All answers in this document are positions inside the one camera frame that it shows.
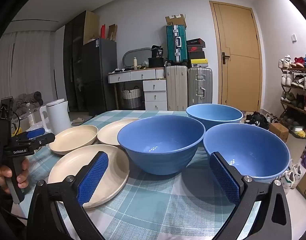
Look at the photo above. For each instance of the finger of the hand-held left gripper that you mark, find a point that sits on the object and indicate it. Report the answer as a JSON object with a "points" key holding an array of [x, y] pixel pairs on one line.
{"points": [[44, 139], [35, 133]]}

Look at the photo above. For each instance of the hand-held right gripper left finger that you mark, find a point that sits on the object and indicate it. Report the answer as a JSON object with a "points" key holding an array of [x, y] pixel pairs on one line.
{"points": [[93, 180]]}

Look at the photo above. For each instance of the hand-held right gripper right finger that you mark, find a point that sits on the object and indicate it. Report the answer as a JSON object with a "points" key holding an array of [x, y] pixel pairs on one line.
{"points": [[224, 177]]}

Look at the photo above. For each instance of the cream plate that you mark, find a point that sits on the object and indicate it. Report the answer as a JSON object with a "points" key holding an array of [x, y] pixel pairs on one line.
{"points": [[73, 165], [73, 138], [110, 133]]}

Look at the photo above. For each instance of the blue bowl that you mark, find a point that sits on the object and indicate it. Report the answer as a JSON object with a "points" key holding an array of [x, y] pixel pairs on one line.
{"points": [[215, 115], [255, 150], [160, 142]]}

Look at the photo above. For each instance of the person's left hand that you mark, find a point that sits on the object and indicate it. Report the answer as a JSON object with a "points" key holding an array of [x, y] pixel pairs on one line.
{"points": [[1, 177]]}

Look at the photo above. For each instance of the clear water bottle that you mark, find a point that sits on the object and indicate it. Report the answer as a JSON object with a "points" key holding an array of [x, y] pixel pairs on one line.
{"points": [[30, 116]]}

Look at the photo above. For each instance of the white electric kettle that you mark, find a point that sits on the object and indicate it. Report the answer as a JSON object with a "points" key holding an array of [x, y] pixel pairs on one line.
{"points": [[58, 117]]}

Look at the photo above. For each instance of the dark clothes pile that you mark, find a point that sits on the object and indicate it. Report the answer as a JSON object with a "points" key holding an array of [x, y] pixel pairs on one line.
{"points": [[28, 98]]}

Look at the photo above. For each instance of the white sneaker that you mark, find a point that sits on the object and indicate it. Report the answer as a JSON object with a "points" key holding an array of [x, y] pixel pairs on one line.
{"points": [[298, 171], [288, 177]]}

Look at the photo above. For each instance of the pile of black shoes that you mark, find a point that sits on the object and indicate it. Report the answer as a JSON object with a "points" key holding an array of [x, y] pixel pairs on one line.
{"points": [[256, 120]]}

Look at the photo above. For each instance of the teal plaid tablecloth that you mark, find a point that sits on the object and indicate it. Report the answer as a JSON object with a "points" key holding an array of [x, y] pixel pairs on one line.
{"points": [[155, 205]]}

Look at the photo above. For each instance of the white curtain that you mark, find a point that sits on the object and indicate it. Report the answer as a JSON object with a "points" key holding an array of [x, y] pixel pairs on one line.
{"points": [[25, 65]]}

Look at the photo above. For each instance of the small cardboard box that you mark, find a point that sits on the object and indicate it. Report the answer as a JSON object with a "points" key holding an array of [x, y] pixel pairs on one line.
{"points": [[278, 131]]}

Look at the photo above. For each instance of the dark wardrobe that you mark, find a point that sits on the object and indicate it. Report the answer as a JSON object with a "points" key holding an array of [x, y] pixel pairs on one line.
{"points": [[73, 62]]}

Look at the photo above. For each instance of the dark refrigerator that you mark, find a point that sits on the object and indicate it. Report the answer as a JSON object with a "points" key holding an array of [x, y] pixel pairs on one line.
{"points": [[98, 75]]}

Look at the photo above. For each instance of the woven basket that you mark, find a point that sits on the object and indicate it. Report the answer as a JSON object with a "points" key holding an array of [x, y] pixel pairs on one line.
{"points": [[131, 97]]}

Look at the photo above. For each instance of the silver suitcase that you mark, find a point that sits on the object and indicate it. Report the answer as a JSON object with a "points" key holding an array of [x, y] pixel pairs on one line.
{"points": [[200, 85]]}

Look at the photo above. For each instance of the cream suitcase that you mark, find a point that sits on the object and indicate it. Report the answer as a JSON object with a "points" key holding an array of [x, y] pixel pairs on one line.
{"points": [[176, 87]]}

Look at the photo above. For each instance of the white desk with drawers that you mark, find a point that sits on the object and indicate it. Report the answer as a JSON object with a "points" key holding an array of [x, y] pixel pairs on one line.
{"points": [[143, 74]]}

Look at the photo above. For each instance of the yellow black shoe box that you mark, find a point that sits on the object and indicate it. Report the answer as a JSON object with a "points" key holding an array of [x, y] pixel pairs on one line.
{"points": [[198, 63]]}

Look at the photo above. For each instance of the cream bottle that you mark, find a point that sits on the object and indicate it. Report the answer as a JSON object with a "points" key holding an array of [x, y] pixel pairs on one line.
{"points": [[135, 63]]}

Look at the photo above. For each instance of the wooden door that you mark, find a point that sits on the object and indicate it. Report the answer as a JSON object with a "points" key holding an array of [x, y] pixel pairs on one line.
{"points": [[239, 55]]}

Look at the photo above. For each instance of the arched mirror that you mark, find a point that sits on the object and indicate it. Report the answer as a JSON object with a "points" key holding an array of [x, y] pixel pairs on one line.
{"points": [[136, 52]]}

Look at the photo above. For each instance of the wooden shoe rack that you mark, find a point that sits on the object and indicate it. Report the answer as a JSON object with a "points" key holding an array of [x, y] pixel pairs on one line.
{"points": [[296, 70]]}

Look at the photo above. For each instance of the shoe rack with shoes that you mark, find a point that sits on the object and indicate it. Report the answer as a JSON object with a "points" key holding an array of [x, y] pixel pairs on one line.
{"points": [[286, 62]]}

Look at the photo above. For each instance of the red black shoe box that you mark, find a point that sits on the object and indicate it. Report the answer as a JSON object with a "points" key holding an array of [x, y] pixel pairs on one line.
{"points": [[196, 48]]}

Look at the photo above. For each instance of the black pot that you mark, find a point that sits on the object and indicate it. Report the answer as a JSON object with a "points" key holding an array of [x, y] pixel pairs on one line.
{"points": [[156, 62]]}

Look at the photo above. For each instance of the black bag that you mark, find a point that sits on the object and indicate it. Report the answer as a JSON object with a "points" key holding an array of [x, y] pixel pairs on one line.
{"points": [[157, 51]]}

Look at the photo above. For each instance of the teal suitcase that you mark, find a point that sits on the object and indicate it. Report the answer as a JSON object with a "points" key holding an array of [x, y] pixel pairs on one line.
{"points": [[176, 42]]}

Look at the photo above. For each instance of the white light switch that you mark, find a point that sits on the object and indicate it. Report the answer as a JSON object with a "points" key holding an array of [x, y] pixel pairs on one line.
{"points": [[293, 37]]}

